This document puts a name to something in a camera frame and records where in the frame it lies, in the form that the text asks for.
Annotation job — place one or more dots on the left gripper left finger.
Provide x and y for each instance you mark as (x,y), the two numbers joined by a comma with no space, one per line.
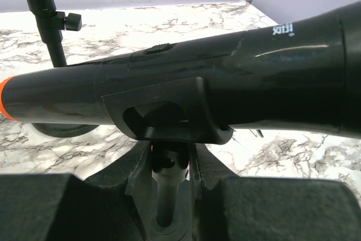
(64,207)

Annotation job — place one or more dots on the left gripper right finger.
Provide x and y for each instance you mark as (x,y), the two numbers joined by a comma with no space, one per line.
(229,207)

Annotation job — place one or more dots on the black microphone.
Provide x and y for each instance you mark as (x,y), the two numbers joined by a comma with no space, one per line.
(298,76)

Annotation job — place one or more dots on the black stand of white microphone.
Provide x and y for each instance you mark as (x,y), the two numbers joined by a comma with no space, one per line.
(50,24)

